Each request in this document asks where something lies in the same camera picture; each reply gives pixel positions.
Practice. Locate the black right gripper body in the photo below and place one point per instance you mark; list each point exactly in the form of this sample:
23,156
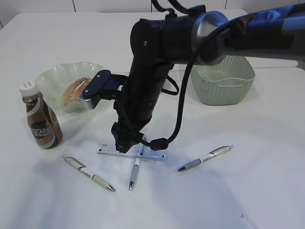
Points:
140,95

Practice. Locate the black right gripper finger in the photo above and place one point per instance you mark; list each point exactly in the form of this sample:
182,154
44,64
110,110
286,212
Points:
123,142

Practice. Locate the clear plastic ruler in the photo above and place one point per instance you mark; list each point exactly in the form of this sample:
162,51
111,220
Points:
148,154

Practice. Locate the sugared bread roll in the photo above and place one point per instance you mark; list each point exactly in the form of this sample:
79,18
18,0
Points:
74,90

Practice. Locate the brown Nescafe coffee bottle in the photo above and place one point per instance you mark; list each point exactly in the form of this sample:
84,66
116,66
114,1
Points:
41,119

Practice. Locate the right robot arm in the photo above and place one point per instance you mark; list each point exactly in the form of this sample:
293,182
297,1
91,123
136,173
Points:
202,38

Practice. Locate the blue grip pen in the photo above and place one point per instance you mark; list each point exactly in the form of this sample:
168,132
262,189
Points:
135,167

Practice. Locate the cream grip pen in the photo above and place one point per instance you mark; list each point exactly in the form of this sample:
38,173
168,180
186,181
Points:
82,169

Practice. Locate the green wavy glass plate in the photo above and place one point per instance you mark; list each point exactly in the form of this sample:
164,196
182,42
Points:
55,81

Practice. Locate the green plastic woven basket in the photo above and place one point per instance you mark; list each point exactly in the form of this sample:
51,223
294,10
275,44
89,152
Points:
226,83

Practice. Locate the grey grip pen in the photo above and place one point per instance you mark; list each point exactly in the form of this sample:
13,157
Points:
217,152

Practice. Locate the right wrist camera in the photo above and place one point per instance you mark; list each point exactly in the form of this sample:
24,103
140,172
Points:
103,86

